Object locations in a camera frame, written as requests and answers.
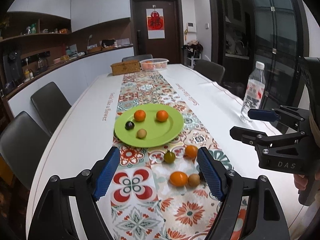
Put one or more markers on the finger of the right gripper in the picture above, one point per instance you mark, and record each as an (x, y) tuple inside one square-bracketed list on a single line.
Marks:
[(263, 115), (248, 136)]

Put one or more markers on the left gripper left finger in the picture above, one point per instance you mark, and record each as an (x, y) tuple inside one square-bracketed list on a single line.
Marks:
[(103, 172)]

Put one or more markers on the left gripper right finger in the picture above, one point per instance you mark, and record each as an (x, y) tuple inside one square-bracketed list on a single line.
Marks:
[(211, 175)]

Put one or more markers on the tan longan fruit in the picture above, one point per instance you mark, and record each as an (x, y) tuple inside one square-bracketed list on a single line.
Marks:
[(194, 180)]

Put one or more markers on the large orange tomato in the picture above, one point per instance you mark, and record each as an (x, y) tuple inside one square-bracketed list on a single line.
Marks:
[(178, 179)]

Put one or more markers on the white kitchen counter cabinet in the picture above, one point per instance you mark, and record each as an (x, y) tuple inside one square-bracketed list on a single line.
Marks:
[(72, 79)]

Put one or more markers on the person's right hand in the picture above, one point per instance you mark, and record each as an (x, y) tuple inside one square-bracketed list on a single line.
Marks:
[(300, 181)]

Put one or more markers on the clear water bottle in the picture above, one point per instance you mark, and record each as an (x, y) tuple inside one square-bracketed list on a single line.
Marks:
[(254, 91)]

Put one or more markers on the small orange tomato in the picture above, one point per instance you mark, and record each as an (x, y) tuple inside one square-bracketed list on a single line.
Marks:
[(191, 151)]

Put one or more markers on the white tablecloth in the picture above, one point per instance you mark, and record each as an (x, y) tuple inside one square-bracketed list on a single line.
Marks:
[(85, 136)]

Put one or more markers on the green tomato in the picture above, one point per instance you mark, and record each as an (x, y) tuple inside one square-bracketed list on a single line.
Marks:
[(169, 157)]

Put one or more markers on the patterned table runner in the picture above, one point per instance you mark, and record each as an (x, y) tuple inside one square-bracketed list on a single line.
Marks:
[(144, 204)]

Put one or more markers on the tan longan on plate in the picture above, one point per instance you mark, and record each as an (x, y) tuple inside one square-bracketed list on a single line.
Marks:
[(141, 133)]

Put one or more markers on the dark purple plum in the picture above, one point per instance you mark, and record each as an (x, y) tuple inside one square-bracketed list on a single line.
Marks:
[(129, 125)]

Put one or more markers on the grey chair right side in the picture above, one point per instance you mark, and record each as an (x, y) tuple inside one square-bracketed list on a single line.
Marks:
[(210, 70)]

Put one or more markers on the grey chair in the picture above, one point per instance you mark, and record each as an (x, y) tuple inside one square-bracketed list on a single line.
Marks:
[(51, 105), (210, 70), (22, 145)]

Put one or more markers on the green round plate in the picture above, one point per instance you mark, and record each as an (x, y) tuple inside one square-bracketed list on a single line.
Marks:
[(158, 133)]

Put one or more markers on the orange tangerine left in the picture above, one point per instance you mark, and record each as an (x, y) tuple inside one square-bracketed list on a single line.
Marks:
[(139, 115)]

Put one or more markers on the orange tangerine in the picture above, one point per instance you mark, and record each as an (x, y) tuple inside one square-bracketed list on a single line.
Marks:
[(139, 115), (162, 116)]

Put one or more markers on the orange tangerine right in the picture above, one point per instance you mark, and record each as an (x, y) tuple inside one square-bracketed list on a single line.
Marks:
[(162, 116)]

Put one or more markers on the grey chair near left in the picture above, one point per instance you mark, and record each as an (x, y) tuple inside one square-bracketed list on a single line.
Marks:
[(22, 145)]

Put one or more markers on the dark brown door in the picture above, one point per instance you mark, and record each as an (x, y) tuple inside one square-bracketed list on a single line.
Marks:
[(169, 48)]

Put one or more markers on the woven wicker box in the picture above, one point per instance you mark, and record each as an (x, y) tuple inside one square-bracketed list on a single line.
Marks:
[(125, 67)]

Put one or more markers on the grey chair far end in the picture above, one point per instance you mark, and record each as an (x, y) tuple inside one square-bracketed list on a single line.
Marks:
[(137, 57)]

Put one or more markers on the black coffee machine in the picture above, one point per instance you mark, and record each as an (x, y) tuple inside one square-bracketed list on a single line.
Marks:
[(13, 67)]

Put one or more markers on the red and white door poster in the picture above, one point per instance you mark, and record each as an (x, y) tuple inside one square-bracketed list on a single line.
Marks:
[(155, 23)]

